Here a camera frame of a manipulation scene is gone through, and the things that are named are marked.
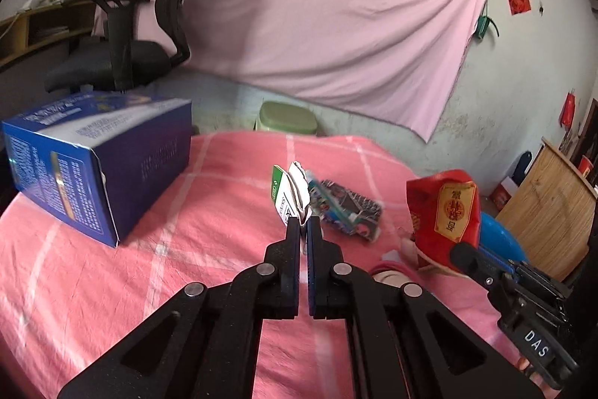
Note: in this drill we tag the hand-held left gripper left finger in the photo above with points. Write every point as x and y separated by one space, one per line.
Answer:
292 249

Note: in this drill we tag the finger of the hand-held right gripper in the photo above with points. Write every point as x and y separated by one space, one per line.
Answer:
474 261

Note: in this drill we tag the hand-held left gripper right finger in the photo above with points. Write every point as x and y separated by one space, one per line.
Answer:
313 277

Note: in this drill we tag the blue plastic basin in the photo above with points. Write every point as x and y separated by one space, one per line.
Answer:
500 235

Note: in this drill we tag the white green wrapper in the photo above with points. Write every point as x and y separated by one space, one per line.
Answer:
290 195

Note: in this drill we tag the red snack bag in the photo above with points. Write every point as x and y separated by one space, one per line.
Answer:
451 212

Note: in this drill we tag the dark patterned wrapper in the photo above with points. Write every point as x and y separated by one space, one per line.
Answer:
352 209

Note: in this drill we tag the pink round roll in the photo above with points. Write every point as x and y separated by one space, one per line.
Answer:
390 273

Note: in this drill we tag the red paper box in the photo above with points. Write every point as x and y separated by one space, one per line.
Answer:
502 194

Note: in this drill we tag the wooden cabinet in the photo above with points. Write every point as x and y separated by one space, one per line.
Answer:
546 212

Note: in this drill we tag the pink plaid bed cloth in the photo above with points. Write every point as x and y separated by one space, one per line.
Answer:
196 212

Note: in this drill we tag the green plastic stool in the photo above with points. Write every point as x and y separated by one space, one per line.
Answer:
287 118

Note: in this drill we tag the red paper cup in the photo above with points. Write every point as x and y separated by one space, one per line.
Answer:
586 166

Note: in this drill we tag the red hanging ornament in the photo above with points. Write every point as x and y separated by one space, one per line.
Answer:
568 109

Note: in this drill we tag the green hanging pouch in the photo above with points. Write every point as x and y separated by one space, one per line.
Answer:
482 27

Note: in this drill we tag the pink hanging sheet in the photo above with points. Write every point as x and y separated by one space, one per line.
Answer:
327 15

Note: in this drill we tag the blue cardboard box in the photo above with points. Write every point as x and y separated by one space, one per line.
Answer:
70 165

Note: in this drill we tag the black office chair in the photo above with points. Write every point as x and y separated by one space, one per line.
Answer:
126 57

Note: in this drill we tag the yellow wooden desk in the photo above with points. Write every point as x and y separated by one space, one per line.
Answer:
51 13

